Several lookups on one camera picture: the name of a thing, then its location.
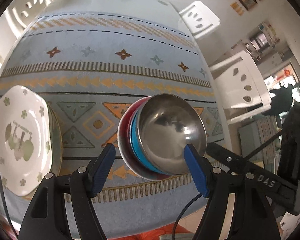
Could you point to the red hanging ornament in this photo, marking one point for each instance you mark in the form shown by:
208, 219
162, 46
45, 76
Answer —
287, 73

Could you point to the yellow wall notes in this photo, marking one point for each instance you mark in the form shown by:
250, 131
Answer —
237, 8

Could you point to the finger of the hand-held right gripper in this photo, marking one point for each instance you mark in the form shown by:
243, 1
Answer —
227, 158

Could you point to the patterned cloth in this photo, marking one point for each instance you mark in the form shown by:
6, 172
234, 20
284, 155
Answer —
265, 130

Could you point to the orange cloth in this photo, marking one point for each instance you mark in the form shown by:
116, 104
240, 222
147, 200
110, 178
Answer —
152, 232

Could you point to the white chair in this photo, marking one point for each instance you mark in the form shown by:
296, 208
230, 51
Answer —
30, 5
242, 85
200, 17

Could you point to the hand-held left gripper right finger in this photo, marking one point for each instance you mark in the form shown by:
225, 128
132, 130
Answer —
196, 171

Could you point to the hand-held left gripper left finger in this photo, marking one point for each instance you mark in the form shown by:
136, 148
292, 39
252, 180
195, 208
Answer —
102, 171

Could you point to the white floral plate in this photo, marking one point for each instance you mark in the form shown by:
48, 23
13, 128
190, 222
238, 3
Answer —
17, 135

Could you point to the patterned blue tablecloth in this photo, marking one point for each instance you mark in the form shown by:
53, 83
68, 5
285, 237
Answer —
102, 55

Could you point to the pink steel bowl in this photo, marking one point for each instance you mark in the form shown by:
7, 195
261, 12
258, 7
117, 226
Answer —
123, 135

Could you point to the wall shelf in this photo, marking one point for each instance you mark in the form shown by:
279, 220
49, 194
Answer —
262, 38

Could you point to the blue steel bowl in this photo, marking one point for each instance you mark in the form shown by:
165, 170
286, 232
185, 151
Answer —
165, 130

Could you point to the white spotted cloth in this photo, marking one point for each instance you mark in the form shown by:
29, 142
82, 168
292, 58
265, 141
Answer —
292, 225

